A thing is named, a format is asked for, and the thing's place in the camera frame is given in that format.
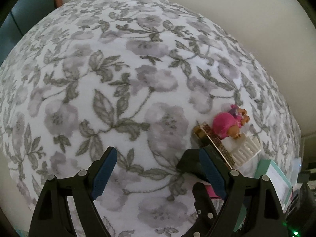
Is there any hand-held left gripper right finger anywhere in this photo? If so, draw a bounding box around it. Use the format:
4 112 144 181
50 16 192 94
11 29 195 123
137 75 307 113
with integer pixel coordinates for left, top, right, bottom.
197 146 289 237

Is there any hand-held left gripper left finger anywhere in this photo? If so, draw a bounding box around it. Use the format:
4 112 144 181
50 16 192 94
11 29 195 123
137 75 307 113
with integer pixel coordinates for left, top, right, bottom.
29 146 118 237

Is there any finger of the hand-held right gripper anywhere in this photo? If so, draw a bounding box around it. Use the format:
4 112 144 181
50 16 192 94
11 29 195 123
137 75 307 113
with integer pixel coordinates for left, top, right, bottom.
181 182 220 237

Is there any magenta candy dispenser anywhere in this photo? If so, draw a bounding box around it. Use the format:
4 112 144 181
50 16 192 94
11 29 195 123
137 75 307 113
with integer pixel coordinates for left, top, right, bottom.
204 184 221 199

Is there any gold glitter lighter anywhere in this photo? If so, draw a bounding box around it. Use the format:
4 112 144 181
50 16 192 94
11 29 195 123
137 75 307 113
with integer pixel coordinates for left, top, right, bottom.
193 122 236 169

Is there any teal rimmed white tray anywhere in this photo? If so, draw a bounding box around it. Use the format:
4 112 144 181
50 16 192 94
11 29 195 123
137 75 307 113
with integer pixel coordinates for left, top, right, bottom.
234 159 293 231

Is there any white ribbed plug adapter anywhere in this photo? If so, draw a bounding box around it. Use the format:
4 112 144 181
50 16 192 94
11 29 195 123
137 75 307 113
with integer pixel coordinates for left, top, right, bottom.
222 132 262 165

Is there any pink doll figure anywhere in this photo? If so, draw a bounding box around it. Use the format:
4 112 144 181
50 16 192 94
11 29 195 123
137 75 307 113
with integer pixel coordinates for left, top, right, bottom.
213 104 250 140

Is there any black power adapter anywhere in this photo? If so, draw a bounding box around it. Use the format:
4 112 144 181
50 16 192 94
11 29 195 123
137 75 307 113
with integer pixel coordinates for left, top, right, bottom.
297 169 313 184

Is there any white power strip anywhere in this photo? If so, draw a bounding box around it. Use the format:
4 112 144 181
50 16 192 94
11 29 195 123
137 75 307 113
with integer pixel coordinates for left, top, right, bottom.
292 157 303 176

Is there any dark teal cabinet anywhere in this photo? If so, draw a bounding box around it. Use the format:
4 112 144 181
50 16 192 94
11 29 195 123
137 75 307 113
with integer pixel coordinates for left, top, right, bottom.
0 4 56 32

